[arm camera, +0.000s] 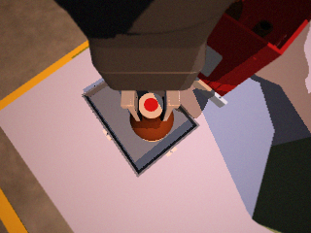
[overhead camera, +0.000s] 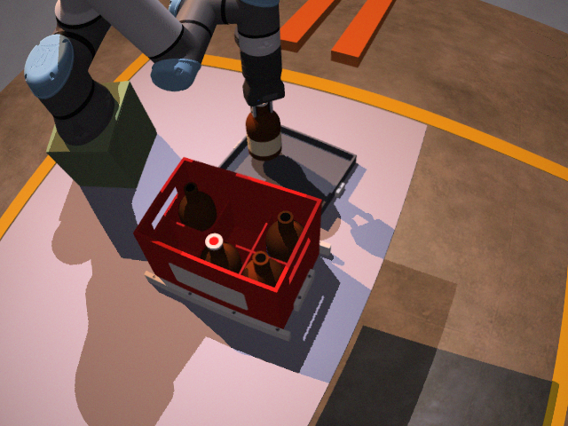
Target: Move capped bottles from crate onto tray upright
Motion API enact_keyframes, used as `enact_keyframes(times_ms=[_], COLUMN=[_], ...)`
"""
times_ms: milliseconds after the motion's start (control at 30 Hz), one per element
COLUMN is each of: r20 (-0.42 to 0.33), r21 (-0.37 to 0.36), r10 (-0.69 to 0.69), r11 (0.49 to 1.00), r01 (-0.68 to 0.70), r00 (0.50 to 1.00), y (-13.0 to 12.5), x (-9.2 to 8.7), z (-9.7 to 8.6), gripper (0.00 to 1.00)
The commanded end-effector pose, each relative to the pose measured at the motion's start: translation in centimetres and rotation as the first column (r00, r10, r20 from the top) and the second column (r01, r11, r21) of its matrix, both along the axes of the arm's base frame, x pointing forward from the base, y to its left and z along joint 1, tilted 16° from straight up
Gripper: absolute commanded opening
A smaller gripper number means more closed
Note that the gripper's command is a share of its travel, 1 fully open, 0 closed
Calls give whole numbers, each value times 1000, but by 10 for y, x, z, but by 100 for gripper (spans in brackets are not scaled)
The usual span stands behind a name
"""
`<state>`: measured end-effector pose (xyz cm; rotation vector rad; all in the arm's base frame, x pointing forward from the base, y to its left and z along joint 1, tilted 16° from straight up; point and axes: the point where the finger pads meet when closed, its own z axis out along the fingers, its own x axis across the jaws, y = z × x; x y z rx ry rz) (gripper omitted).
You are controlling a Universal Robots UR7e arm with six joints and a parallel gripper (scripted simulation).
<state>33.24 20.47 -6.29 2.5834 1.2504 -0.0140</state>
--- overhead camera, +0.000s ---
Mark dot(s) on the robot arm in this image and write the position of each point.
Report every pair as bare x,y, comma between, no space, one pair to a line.
56,70

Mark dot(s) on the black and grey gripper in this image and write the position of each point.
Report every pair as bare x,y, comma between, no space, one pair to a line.
260,65

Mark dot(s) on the red crate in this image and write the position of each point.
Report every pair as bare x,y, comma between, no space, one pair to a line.
245,204

